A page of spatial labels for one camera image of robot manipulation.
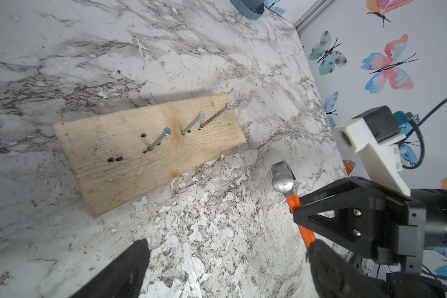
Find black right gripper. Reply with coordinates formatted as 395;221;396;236
293;177;447;274

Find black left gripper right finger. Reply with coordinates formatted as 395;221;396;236
306;240;388;298

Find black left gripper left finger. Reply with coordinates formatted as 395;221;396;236
72;239;150;298

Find orange handled claw hammer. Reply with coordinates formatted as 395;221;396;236
271;161;316;248

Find wooden board with holes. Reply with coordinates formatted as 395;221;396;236
53;93;247;216

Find dark steel nail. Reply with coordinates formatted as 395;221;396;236
199;103;232;129

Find left steel nail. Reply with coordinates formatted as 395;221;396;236
147;127;172;151

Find middle steel nail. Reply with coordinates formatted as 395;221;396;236
181;111;206;135

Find blue pot green plant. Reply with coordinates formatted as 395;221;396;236
230;0;264;20

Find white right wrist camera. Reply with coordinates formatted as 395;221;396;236
334;106;411;196

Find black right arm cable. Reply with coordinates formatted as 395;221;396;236
398;87;447;194

